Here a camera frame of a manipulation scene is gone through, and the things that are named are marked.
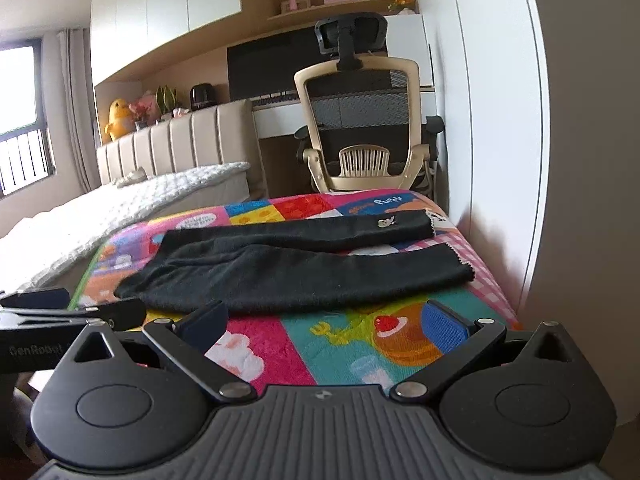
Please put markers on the black computer monitor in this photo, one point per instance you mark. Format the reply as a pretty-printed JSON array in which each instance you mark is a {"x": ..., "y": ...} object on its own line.
[{"x": 263, "y": 70}]

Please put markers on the beige mesh office chair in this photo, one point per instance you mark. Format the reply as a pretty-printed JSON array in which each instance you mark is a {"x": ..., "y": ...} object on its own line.
[{"x": 364, "y": 123}]

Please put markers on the colourful cartoon play mat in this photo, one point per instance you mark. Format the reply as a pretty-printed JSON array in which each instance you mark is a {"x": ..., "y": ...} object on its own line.
[{"x": 372, "y": 345}]

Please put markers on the white quilted mattress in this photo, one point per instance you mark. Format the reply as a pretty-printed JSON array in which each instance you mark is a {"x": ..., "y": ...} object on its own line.
[{"x": 41, "y": 248}]

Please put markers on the black round speaker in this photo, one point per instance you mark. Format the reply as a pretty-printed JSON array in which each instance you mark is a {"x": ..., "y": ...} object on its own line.
[{"x": 202, "y": 96}]

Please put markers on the yellow duck plush toy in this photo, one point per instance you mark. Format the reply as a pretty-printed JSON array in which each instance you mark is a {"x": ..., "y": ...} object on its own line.
[{"x": 120, "y": 121}]

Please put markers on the white computer tower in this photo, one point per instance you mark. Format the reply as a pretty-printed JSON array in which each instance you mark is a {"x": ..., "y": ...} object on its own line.
[{"x": 406, "y": 38}]

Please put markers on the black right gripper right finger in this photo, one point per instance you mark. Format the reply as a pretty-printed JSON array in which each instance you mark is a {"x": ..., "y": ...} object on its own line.
[{"x": 464, "y": 345}]

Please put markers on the orange flowers on shelf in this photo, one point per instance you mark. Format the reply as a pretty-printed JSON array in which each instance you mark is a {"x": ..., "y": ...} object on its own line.
[{"x": 402, "y": 7}]

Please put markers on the white desk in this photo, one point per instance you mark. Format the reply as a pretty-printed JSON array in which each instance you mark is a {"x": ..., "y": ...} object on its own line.
[{"x": 285, "y": 119}]

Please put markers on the pink flower pot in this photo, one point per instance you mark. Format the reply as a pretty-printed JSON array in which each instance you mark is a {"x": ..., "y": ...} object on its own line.
[{"x": 145, "y": 110}]

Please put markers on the black knit garment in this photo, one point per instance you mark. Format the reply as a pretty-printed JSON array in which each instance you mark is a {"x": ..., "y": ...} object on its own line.
[{"x": 302, "y": 265}]

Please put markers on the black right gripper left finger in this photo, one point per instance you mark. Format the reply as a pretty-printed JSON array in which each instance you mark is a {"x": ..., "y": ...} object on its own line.
[{"x": 184, "y": 344}]

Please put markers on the beige padded bed headboard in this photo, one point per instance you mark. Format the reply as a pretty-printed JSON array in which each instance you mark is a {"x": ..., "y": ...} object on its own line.
[{"x": 213, "y": 136}]

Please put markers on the green snake plant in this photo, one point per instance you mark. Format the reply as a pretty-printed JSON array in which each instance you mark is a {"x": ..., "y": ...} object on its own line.
[{"x": 166, "y": 100}]

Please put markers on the grey window curtain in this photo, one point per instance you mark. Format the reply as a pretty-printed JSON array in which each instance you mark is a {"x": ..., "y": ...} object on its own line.
[{"x": 82, "y": 125}]

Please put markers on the white baby shoe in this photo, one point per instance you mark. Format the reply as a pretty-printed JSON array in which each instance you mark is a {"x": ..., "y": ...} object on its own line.
[{"x": 133, "y": 177}]

